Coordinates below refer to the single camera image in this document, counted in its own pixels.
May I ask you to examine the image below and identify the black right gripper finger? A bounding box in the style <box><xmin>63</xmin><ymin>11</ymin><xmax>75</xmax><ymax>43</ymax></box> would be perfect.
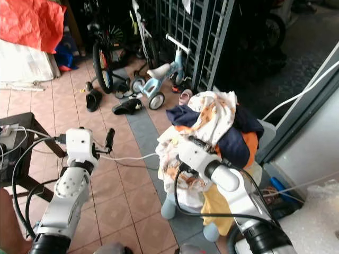
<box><xmin>188</xmin><ymin>135</ymin><xmax>211</xmax><ymax>152</ymax></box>

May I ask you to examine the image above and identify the white patterned cloth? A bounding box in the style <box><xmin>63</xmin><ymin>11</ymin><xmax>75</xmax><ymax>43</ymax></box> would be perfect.
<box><xmin>156</xmin><ymin>89</ymin><xmax>238</xmax><ymax>208</ymax></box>

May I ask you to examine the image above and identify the grey washing machine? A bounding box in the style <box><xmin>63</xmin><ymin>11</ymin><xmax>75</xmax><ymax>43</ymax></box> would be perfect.
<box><xmin>256</xmin><ymin>39</ymin><xmax>339</xmax><ymax>192</ymax></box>

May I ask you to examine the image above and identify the long black sandal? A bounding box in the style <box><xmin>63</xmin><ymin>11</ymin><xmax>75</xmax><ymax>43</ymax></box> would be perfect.
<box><xmin>112</xmin><ymin>97</ymin><xmax>144</xmax><ymax>116</ymax></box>

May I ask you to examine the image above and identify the navy blue garment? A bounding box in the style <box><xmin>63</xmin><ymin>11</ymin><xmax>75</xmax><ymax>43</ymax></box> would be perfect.
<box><xmin>165</xmin><ymin>103</ymin><xmax>265</xmax><ymax>170</ymax></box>

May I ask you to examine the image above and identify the light blue plastic stool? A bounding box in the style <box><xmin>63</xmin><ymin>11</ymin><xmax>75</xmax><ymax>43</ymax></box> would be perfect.
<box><xmin>161</xmin><ymin>189</ymin><xmax>224</xmax><ymax>243</ymax></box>

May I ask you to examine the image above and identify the small black sandal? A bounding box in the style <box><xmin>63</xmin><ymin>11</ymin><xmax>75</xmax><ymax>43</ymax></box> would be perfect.
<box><xmin>85</xmin><ymin>88</ymin><xmax>103</xmax><ymax>113</ymax></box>

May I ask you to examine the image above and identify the pink child's shoe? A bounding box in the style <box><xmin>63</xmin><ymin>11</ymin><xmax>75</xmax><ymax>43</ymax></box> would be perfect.
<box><xmin>178</xmin><ymin>88</ymin><xmax>193</xmax><ymax>106</ymax></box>

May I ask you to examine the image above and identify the yellow garment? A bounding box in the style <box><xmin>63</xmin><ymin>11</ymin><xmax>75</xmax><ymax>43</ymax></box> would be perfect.
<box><xmin>201</xmin><ymin>183</ymin><xmax>237</xmax><ymax>237</ymax></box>

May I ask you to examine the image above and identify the orange garment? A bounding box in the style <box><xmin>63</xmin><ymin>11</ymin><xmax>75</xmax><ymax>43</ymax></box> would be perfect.
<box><xmin>168</xmin><ymin>124</ymin><xmax>259</xmax><ymax>171</ymax></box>

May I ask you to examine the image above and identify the light blue balance bike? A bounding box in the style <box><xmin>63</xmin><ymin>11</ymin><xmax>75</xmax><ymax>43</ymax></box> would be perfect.
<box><xmin>129</xmin><ymin>33</ymin><xmax>192</xmax><ymax>111</ymax></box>

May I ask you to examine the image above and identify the dark wooden table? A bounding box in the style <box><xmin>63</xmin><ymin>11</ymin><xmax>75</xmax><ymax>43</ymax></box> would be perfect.
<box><xmin>0</xmin><ymin>112</ymin><xmax>67</xmax><ymax>203</ymax></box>

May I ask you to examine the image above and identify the black children's bicycle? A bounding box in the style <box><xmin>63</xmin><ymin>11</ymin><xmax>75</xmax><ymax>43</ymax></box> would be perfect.
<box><xmin>82</xmin><ymin>0</ymin><xmax>131</xmax><ymax>96</ymax></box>

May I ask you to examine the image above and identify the white power strip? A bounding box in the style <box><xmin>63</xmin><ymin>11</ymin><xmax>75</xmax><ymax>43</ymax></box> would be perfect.
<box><xmin>0</xmin><ymin>123</ymin><xmax>23</xmax><ymax>138</ymax></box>

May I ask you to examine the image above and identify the blue bag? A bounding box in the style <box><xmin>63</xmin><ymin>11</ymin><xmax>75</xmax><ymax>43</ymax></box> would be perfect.
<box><xmin>53</xmin><ymin>41</ymin><xmax>78</xmax><ymax>72</ymax></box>

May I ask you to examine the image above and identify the white bicycle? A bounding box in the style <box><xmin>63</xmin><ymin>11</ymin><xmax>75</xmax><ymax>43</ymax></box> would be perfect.
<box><xmin>129</xmin><ymin>0</ymin><xmax>163</xmax><ymax>70</ymax></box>

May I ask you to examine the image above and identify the dark metal grille gate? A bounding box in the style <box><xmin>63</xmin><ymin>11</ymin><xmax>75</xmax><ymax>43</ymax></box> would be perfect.
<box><xmin>140</xmin><ymin>0</ymin><xmax>237</xmax><ymax>96</ymax></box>

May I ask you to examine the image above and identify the white covered mattress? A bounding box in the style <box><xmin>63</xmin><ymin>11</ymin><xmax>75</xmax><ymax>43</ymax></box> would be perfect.
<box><xmin>0</xmin><ymin>39</ymin><xmax>60</xmax><ymax>86</ymax></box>

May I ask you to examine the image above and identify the person's bare leg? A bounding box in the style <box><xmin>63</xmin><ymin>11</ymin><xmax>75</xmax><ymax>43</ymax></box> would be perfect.
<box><xmin>0</xmin><ymin>187</ymin><xmax>35</xmax><ymax>254</ymax></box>

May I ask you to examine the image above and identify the red crumpled cloth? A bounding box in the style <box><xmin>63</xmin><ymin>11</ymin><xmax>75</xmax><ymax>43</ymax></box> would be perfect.
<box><xmin>0</xmin><ymin>0</ymin><xmax>67</xmax><ymax>55</ymax></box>

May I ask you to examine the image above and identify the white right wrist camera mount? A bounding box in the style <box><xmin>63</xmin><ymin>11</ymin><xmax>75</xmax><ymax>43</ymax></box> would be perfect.
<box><xmin>177</xmin><ymin>138</ymin><xmax>221</xmax><ymax>179</ymax></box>

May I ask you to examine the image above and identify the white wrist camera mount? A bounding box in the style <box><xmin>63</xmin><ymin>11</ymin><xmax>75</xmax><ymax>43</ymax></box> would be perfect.
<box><xmin>177</xmin><ymin>138</ymin><xmax>221</xmax><ymax>179</ymax></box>
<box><xmin>66</xmin><ymin>127</ymin><xmax>99</xmax><ymax>165</ymax></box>

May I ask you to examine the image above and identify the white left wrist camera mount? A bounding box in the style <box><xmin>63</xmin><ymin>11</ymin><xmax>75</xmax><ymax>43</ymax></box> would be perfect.
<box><xmin>66</xmin><ymin>127</ymin><xmax>99</xmax><ymax>165</ymax></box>

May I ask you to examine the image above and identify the white floor cable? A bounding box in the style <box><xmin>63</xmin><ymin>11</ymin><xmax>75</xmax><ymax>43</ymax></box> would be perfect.
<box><xmin>100</xmin><ymin>152</ymin><xmax>160</xmax><ymax>163</ymax></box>

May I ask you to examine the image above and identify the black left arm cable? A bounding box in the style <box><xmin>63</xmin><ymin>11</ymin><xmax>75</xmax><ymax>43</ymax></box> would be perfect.
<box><xmin>11</xmin><ymin>135</ymin><xmax>70</xmax><ymax>227</ymax></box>

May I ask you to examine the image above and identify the blue hose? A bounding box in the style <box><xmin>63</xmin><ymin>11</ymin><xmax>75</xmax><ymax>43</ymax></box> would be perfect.
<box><xmin>269</xmin><ymin>177</ymin><xmax>293</xmax><ymax>201</ymax></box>

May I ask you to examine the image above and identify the white hose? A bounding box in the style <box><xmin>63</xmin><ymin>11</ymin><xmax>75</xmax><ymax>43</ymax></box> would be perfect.
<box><xmin>262</xmin><ymin>60</ymin><xmax>339</xmax><ymax>122</ymax></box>

